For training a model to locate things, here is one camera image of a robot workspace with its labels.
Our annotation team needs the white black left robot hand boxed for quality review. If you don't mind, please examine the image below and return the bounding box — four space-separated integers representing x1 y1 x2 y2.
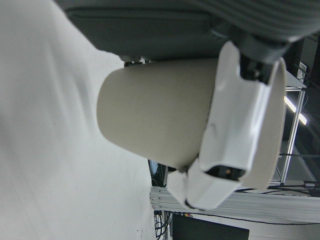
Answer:
54 0 320 211

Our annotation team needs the beige paper cup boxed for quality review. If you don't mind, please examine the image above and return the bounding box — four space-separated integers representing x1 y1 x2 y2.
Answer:
96 56 287 190

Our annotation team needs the black monitor screen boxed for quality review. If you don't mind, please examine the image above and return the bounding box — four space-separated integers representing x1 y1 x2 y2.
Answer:
171 213 251 240

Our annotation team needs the aluminium frame cage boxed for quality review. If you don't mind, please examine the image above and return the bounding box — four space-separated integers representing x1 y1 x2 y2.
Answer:
271 69 320 188

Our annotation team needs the aluminium profile post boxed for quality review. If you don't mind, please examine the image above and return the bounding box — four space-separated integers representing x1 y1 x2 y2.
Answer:
149 185 320 221

